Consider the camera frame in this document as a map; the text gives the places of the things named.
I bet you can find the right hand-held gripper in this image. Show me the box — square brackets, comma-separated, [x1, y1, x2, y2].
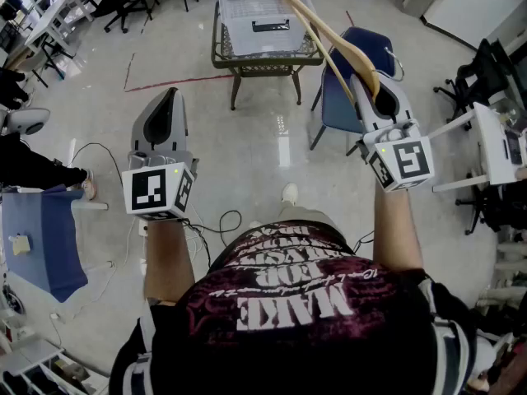
[350, 71, 436, 193]

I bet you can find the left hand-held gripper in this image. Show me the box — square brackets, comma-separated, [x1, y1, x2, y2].
[121, 87, 199, 222]

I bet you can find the wooden clothes hanger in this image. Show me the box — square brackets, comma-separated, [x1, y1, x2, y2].
[273, 0, 405, 107]

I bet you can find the clear plastic storage bin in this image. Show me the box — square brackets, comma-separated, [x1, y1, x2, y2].
[217, 0, 319, 58]

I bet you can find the person's right forearm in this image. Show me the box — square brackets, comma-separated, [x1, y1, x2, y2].
[371, 186, 426, 274]

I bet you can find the person's left forearm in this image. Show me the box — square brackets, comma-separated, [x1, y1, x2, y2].
[142, 218, 197, 304]

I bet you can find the blue chair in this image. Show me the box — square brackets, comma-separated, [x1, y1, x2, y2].
[309, 26, 397, 152]

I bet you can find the long red floor tape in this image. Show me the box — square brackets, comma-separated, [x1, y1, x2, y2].
[123, 51, 235, 94]

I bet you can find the black mesh office chair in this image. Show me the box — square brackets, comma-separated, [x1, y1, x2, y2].
[433, 38, 520, 132]

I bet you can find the white side table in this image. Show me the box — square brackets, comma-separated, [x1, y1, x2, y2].
[427, 101, 527, 194]

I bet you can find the dark metal lattice table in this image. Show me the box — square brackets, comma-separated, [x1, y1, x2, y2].
[210, 1, 325, 112]

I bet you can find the person's right white shoe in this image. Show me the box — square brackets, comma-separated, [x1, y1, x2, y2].
[281, 182, 300, 206]

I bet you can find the person's khaki trouser leg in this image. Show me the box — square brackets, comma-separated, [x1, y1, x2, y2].
[276, 205, 343, 232]

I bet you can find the grey rounded chair back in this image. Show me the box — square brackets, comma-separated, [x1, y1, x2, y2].
[0, 106, 52, 137]

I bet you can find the black chair base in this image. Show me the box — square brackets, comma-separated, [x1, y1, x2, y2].
[454, 172, 527, 237]

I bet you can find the white desk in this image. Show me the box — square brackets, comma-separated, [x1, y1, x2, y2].
[23, 0, 100, 89]

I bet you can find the small yellow item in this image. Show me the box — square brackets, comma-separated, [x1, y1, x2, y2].
[12, 233, 34, 257]

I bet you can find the person's dark printed shirt torso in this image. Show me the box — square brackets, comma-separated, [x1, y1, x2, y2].
[108, 219, 478, 395]

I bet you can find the white shelf rack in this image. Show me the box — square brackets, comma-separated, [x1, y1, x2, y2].
[0, 334, 110, 395]

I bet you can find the black floor cable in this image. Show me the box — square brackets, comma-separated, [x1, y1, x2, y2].
[68, 142, 146, 221]

